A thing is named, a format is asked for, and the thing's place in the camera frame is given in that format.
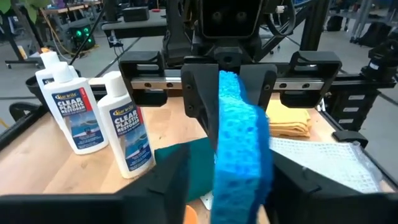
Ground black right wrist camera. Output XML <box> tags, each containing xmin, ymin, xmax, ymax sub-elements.
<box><xmin>198</xmin><ymin>0</ymin><xmax>264</xmax><ymax>40</ymax></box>

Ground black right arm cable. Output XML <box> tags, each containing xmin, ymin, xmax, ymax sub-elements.
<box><xmin>263</xmin><ymin>0</ymin><xmax>297</xmax><ymax>39</ymax></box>

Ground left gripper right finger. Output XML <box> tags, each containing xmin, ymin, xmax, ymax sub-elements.
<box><xmin>266</xmin><ymin>151</ymin><xmax>398</xmax><ymax>224</ymax></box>

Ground white plastic restorer bottle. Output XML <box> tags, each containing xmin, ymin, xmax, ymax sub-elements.
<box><xmin>35</xmin><ymin>51</ymin><xmax>79</xmax><ymax>124</ymax></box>
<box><xmin>97</xmin><ymin>70</ymin><xmax>156</xmax><ymax>180</ymax></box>
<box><xmin>42</xmin><ymin>61</ymin><xmax>109</xmax><ymax>156</ymax></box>

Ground black computer green lights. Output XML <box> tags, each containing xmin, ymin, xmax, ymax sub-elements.
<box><xmin>68</xmin><ymin>24</ymin><xmax>96</xmax><ymax>52</ymax></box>

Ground orange cloth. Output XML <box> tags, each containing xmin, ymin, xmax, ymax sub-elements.
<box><xmin>266</xmin><ymin>98</ymin><xmax>312</xmax><ymax>138</ymax></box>

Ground dark green cloth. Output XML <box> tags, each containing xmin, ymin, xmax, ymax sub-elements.
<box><xmin>154</xmin><ymin>136</ymin><xmax>218</xmax><ymax>203</ymax></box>

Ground black desktop device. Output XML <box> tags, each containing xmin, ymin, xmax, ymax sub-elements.
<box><xmin>121</xmin><ymin>6</ymin><xmax>150</xmax><ymax>22</ymax></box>

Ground gray waffle towel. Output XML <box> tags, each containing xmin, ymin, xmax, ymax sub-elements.
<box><xmin>269</xmin><ymin>136</ymin><xmax>383</xmax><ymax>194</ymax></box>

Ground blue kitchen sponge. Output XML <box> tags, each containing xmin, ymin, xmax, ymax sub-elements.
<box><xmin>210</xmin><ymin>70</ymin><xmax>274</xmax><ymax>224</ymax></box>

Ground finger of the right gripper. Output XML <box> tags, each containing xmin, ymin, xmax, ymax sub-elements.
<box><xmin>239</xmin><ymin>63</ymin><xmax>277</xmax><ymax>110</ymax></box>
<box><xmin>181</xmin><ymin>63</ymin><xmax>220</xmax><ymax>150</ymax></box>

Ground black plastic clamp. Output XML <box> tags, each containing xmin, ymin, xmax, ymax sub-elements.
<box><xmin>331</xmin><ymin>130</ymin><xmax>369</xmax><ymax>149</ymax></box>

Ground gray side desk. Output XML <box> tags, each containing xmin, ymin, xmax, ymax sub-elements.
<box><xmin>101</xmin><ymin>9</ymin><xmax>169</xmax><ymax>40</ymax></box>

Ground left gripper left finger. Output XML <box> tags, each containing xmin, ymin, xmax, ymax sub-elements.
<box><xmin>0</xmin><ymin>142</ymin><xmax>191</xmax><ymax>224</ymax></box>

